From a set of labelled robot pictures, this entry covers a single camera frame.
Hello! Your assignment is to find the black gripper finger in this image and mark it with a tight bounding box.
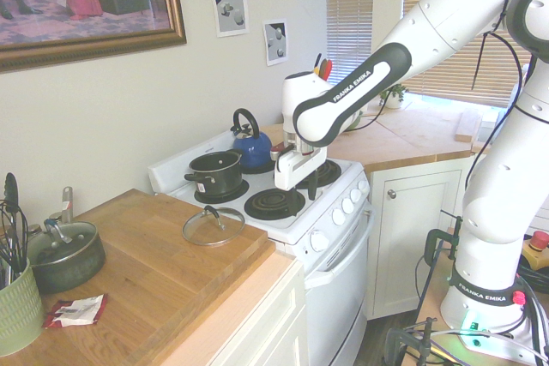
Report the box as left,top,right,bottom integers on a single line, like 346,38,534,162
287,185,304,218
306,167,321,202

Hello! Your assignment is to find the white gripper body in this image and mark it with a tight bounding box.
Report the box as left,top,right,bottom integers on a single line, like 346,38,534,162
274,146,329,191

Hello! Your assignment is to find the glass pot lid black handle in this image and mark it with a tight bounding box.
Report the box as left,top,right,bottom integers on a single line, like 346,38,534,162
182,204,246,248

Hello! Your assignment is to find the small black cooking pot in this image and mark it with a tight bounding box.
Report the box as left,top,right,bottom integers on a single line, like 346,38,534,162
184,149,244,195

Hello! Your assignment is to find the white electric stove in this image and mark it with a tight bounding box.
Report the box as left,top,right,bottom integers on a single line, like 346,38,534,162
148,125,377,366

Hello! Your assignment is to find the white cabinet with knob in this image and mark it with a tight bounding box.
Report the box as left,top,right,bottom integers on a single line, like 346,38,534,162
365,155,478,321

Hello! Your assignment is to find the small potted green plant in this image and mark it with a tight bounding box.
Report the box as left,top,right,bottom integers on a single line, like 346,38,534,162
378,82,409,111

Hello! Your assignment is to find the white panelled counter cabinet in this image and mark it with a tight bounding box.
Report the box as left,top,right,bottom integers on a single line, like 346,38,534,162
204,254,311,366

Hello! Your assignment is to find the black table clamp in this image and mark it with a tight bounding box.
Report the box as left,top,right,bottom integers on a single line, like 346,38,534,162
423,213,463,265
383,316,439,366

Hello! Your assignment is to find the thick wooden butcher board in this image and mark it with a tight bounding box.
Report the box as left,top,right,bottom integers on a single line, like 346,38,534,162
0,188,269,366

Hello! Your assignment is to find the narrow wooden window blind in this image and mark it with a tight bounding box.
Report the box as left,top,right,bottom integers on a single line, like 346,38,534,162
326,0,376,84

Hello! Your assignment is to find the large grey paper print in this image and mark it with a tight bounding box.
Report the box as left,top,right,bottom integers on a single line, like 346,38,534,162
208,0,250,39

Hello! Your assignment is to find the wide wooden window blind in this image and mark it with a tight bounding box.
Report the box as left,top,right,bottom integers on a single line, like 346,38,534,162
401,0,535,109

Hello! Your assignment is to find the large dark saucepan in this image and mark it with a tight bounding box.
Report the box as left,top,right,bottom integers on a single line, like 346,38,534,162
26,228,107,295

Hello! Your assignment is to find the red emergency stop button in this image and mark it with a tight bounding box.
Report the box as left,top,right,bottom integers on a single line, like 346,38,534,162
522,230,549,262

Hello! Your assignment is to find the red and white packet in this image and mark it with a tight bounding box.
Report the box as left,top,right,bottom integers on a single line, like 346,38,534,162
41,293,109,330

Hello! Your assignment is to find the green ribbed utensil holder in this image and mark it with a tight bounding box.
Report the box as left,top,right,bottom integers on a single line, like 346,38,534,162
0,256,45,345

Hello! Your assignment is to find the blue kettle black handle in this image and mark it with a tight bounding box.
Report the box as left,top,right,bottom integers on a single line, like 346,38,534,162
230,107,275,171

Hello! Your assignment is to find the silver pan handle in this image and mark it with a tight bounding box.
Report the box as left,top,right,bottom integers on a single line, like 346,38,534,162
60,186,75,224

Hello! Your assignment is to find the glass lid grey blue handle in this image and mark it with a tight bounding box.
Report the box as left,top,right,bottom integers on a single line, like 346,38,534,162
27,219,99,266

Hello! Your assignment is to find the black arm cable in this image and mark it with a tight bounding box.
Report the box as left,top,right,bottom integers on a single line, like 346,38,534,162
351,0,535,224

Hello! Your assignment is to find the black cable bundle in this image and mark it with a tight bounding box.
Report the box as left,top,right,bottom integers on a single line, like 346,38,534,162
512,261,549,366

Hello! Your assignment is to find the black wire whisk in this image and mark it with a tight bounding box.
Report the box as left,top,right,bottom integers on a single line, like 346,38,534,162
0,199,30,277

